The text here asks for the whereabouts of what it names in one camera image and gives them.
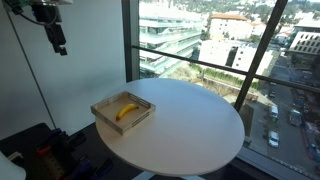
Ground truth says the light wooden slotted tray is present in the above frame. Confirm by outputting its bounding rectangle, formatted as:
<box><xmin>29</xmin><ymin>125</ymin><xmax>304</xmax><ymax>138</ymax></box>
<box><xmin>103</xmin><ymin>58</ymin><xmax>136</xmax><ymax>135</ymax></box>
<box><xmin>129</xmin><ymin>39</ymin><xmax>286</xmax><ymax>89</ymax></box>
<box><xmin>89</xmin><ymin>90</ymin><xmax>157</xmax><ymax>137</ymax></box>

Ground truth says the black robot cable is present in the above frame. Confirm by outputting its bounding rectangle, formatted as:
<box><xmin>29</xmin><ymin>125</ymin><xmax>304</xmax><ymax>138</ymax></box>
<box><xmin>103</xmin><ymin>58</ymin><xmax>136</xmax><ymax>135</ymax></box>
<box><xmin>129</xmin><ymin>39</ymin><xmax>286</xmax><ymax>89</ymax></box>
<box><xmin>3</xmin><ymin>0</ymin><xmax>61</xmax><ymax>28</ymax></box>

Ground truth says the black perforated mounting board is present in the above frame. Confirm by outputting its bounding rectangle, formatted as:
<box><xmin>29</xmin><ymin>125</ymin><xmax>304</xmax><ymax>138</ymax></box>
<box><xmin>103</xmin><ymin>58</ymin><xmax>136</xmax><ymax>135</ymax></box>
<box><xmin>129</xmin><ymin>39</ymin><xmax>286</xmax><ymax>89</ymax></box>
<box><xmin>0</xmin><ymin>122</ymin><xmax>114</xmax><ymax>180</ymax></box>

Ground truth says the blue clamp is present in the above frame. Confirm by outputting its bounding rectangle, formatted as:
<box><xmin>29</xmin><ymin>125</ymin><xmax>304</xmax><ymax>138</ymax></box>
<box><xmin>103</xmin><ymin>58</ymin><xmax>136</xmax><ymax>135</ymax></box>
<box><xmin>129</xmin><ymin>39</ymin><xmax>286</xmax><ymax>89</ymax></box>
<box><xmin>69</xmin><ymin>155</ymin><xmax>114</xmax><ymax>180</ymax></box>

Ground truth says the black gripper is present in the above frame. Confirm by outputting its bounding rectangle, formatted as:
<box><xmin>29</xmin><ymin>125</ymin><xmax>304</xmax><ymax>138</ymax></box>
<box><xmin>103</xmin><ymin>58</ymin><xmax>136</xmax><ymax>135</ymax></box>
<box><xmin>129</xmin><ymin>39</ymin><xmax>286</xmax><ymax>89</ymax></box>
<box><xmin>31</xmin><ymin>3</ymin><xmax>68</xmax><ymax>57</ymax></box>

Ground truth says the grey window bottom frame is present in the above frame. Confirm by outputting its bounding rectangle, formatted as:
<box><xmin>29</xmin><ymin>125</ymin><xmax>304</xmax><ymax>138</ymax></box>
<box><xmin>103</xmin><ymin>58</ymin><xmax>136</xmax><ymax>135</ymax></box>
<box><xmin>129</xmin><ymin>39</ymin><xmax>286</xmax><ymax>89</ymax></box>
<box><xmin>235</xmin><ymin>145</ymin><xmax>320</xmax><ymax>180</ymax></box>

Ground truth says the slim window mullion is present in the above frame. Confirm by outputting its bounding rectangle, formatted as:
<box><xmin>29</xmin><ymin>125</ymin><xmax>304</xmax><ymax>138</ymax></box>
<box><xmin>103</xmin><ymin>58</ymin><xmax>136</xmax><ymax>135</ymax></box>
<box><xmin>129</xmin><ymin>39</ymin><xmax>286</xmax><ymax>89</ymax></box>
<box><xmin>233</xmin><ymin>0</ymin><xmax>289</xmax><ymax>113</ymax></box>

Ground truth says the black clamp with red tip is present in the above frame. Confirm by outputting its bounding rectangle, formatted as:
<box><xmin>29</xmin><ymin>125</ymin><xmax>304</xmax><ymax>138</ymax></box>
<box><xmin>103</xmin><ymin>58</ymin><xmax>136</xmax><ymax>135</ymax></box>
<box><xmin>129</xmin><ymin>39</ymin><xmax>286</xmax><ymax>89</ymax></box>
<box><xmin>35</xmin><ymin>127</ymin><xmax>87</xmax><ymax>158</ymax></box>

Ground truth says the white rounded object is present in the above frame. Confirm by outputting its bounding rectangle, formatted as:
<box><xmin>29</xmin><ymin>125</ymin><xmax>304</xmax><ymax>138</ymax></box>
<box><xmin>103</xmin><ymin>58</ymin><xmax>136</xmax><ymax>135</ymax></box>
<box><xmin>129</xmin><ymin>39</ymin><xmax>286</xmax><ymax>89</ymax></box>
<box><xmin>0</xmin><ymin>150</ymin><xmax>27</xmax><ymax>180</ymax></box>

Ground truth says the dark window handrail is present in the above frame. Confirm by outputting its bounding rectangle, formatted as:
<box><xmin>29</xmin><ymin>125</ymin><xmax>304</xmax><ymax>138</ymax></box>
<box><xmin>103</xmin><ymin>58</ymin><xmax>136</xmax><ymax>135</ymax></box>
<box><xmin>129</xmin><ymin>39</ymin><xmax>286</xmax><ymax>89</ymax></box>
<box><xmin>132</xmin><ymin>45</ymin><xmax>320</xmax><ymax>92</ymax></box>

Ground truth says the yellow banana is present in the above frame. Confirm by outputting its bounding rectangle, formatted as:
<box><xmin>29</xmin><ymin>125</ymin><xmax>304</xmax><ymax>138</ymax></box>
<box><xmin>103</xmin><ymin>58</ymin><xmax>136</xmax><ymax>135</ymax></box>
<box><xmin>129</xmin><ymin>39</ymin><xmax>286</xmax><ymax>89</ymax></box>
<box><xmin>115</xmin><ymin>102</ymin><xmax>140</xmax><ymax>122</ymax></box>

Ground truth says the white table base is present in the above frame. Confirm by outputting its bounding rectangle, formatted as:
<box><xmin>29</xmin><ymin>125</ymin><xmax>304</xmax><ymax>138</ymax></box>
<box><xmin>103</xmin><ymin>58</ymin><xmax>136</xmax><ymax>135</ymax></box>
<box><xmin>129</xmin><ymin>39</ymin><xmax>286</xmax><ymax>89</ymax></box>
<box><xmin>131</xmin><ymin>170</ymin><xmax>206</xmax><ymax>180</ymax></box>

